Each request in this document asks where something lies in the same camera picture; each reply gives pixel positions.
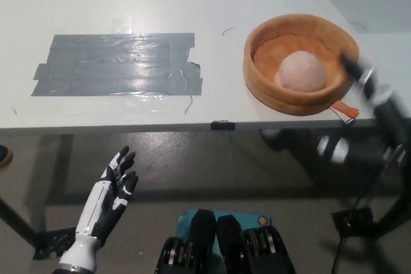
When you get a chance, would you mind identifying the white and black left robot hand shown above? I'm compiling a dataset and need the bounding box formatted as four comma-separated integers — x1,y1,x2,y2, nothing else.
74,145,139,243

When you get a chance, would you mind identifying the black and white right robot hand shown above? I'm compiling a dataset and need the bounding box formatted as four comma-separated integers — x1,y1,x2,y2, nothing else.
316,49,411,166

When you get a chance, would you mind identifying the pale pink plush dumpling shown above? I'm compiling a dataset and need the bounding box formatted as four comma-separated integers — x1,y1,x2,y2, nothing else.
275,51,324,92

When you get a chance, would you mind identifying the black table leg with foot plate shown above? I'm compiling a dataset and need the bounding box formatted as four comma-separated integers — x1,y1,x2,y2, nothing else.
0,187,76,261
332,184,411,239

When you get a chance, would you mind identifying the orange soft plush plate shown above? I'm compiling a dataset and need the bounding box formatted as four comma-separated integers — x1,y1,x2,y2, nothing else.
243,13,360,124

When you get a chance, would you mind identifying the black robot torso teal top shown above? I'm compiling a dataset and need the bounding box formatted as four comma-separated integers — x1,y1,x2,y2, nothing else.
155,208,296,274

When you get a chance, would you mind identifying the dark shoe with tan sole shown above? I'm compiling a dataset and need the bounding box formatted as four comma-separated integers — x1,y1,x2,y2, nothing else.
0,144,13,168

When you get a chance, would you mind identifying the small black tape piece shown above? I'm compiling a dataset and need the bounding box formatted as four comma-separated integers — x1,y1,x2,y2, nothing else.
210,120,236,132

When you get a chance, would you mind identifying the grey duct tape patch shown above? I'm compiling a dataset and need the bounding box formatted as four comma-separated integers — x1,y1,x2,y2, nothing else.
30,32,204,98

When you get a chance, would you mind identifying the thin black cable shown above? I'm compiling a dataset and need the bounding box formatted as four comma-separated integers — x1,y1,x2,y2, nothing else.
332,171,367,274

